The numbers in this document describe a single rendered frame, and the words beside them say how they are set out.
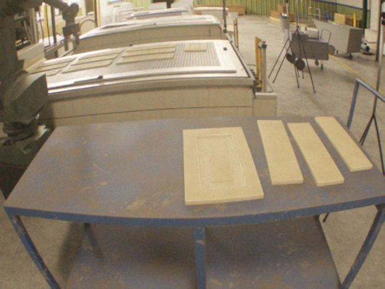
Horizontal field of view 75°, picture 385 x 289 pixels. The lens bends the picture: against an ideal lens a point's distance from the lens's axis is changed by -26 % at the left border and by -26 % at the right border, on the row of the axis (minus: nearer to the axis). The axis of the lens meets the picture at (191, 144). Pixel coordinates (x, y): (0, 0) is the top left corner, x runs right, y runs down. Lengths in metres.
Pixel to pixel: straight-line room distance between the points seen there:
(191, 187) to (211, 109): 1.97
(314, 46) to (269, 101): 3.75
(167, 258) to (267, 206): 0.95
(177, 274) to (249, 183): 0.84
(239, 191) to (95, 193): 0.51
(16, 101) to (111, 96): 1.08
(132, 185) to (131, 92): 1.91
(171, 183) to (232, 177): 0.21
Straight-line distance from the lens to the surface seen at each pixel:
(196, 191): 1.09
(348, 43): 8.54
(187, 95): 2.98
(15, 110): 2.60
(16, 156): 2.73
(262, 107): 3.10
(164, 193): 1.13
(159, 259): 1.87
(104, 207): 1.11
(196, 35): 6.97
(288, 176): 1.18
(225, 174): 1.17
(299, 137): 1.44
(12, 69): 2.98
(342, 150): 1.41
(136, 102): 3.05
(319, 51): 6.72
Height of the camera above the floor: 1.72
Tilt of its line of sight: 29 degrees down
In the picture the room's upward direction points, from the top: 3 degrees counter-clockwise
